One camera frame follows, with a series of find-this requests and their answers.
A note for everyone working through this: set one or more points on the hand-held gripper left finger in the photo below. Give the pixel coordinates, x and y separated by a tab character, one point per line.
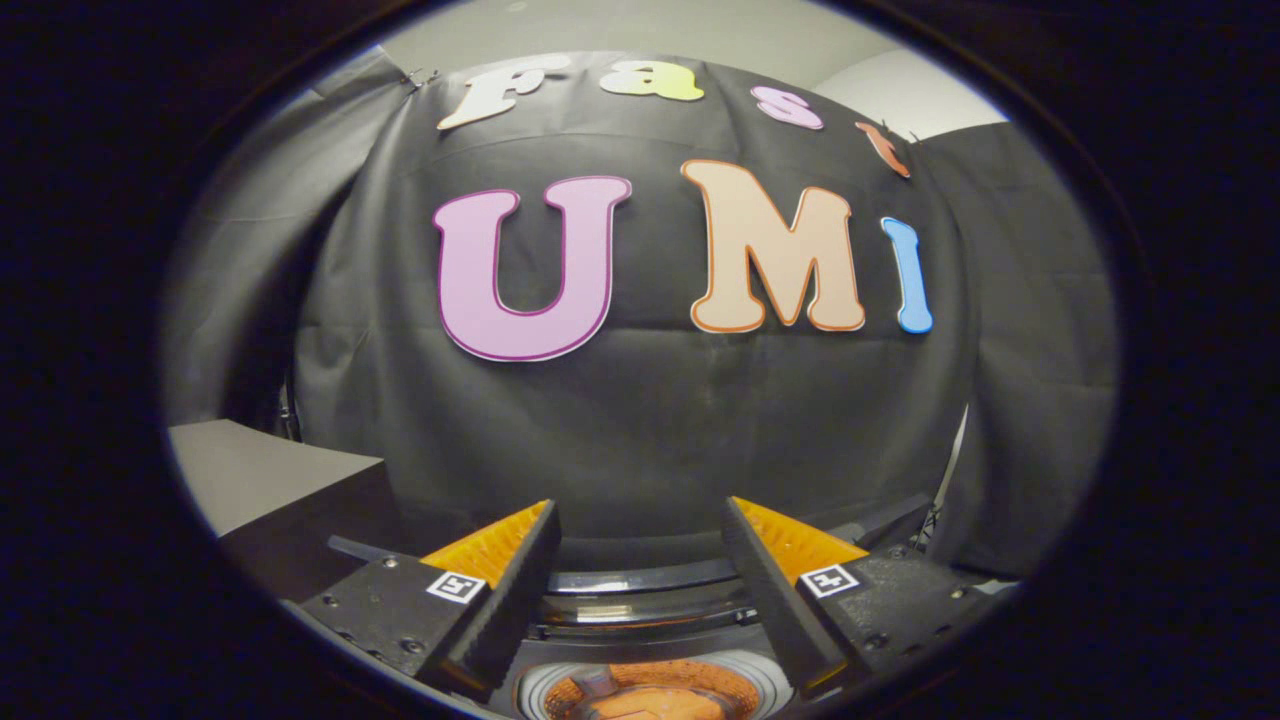
510	610

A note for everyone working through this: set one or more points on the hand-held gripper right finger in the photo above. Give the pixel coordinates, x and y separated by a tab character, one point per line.
775	610

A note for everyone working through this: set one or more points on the orange cloth garment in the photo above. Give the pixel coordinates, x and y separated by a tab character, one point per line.
640	705

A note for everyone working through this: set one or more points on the black backdrop cloth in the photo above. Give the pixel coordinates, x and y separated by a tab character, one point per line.
640	430

